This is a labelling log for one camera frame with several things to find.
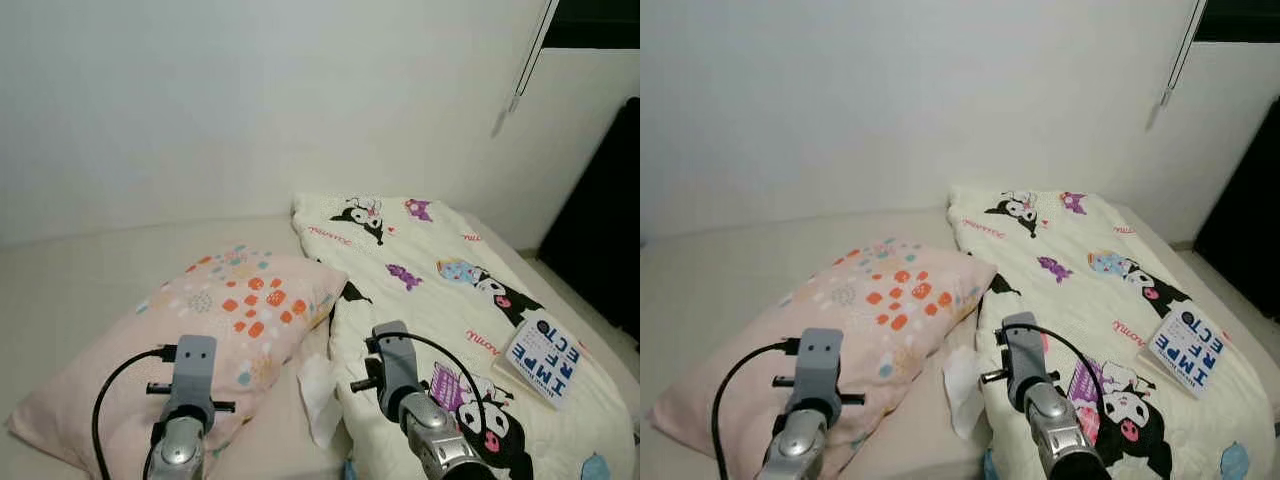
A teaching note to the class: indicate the pink patterned pillow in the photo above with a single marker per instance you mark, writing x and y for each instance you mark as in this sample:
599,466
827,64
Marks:
250,300
900,290

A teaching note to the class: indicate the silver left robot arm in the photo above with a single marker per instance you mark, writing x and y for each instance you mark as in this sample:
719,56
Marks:
180,450
800,450

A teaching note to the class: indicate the white tissue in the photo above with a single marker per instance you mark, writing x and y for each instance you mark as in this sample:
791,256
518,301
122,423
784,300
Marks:
962,390

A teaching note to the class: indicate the cream cartoon print blanket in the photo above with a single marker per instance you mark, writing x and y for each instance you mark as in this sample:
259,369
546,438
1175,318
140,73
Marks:
440,240
1080,300

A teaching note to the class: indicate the beige bed mattress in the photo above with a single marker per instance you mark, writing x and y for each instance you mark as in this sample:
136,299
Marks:
100,270
740,270

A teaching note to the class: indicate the tall black panel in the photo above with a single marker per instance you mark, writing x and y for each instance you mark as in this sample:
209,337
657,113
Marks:
600,220
1250,210

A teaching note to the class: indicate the dark window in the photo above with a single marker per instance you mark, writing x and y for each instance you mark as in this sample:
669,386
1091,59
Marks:
1240,18
600,20

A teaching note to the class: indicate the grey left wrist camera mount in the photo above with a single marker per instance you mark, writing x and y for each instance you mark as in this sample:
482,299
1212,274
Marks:
820,365
193,370

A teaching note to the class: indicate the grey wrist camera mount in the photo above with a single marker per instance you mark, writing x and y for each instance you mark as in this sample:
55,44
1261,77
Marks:
1025,355
397,365
193,370
820,365

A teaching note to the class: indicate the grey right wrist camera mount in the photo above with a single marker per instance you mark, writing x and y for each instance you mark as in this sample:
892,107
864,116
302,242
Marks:
1025,355
397,365

